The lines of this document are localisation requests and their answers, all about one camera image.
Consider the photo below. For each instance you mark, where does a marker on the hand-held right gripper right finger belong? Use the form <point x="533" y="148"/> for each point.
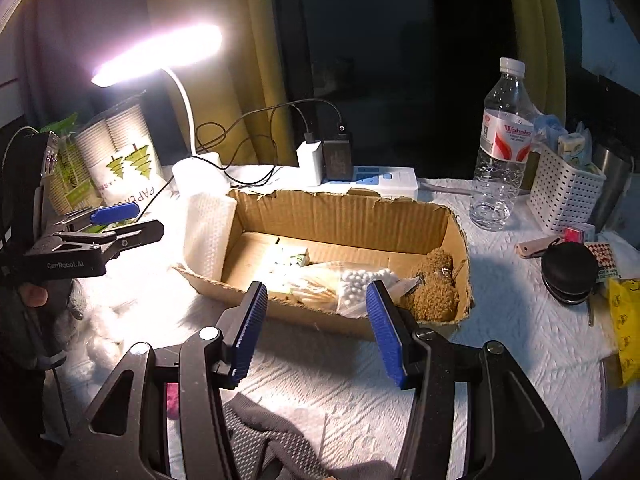
<point x="385" y="332"/>

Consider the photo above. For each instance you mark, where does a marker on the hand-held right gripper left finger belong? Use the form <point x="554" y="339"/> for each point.
<point x="250" y="325"/>

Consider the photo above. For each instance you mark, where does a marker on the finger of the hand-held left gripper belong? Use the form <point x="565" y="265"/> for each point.
<point x="142" y="232"/>
<point x="117" y="213"/>

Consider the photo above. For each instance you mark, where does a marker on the grey knit cloth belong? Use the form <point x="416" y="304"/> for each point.
<point x="270" y="440"/>

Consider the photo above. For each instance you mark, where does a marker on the torn cardboard box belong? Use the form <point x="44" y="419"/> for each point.
<point x="325" y="220"/>

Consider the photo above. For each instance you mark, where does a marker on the person's left hand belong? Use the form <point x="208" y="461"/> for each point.
<point x="31" y="294"/>

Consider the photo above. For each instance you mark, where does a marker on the paper cups package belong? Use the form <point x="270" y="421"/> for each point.
<point x="120" y="160"/>

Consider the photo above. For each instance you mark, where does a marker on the bag of white cotton balls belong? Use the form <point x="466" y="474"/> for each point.
<point x="356" y="285"/>

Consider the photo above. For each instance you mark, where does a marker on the green tissue packet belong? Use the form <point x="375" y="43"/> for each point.
<point x="70" y="180"/>

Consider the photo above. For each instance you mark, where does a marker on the brown plush bear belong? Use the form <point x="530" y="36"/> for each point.
<point x="435" y="295"/>

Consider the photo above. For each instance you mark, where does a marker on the white textured paper roll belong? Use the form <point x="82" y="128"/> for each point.
<point x="207" y="225"/>

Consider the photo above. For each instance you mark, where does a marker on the bag of cotton swabs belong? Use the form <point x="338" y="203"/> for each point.
<point x="310" y="285"/>

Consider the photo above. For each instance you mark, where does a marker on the pink fuzzy item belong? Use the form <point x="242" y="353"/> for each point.
<point x="173" y="402"/>

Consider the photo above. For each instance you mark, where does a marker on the pile of white cotton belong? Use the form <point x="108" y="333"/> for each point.
<point x="102" y="345"/>

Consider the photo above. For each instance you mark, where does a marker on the white power strip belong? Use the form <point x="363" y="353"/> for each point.
<point x="390" y="180"/>

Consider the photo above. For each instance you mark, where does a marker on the white desk lamp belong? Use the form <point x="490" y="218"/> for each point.
<point x="150" y="55"/>

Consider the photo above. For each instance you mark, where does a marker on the pink flat case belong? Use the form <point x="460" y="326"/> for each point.
<point x="535" y="247"/>

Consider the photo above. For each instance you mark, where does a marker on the white charger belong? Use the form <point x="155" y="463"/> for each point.
<point x="310" y="160"/>

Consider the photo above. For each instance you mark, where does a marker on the black charger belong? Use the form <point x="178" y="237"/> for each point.
<point x="337" y="157"/>

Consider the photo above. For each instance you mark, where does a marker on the black round zip case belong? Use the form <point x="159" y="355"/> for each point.
<point x="570" y="270"/>

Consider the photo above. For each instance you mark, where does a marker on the clear plastic water bottle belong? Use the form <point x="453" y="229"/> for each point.
<point x="500" y="170"/>

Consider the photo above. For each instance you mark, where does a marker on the white plastic basket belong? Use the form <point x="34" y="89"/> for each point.
<point x="560" y="190"/>

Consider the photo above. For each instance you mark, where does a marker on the red dotted small box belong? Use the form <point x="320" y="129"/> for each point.
<point x="602" y="260"/>

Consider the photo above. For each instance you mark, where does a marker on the yellow curtain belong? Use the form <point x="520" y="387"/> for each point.
<point x="530" y="10"/>
<point x="215" y="0"/>

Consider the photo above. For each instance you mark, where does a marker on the grey metal blade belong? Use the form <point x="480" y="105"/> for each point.
<point x="612" y="400"/>

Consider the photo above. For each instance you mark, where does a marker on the yellow plastic packet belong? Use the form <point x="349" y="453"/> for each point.
<point x="625" y="330"/>

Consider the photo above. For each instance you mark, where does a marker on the pale blue packet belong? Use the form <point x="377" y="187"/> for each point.
<point x="550" y="130"/>

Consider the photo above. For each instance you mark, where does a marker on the steel cup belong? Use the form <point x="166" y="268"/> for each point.
<point x="614" y="185"/>

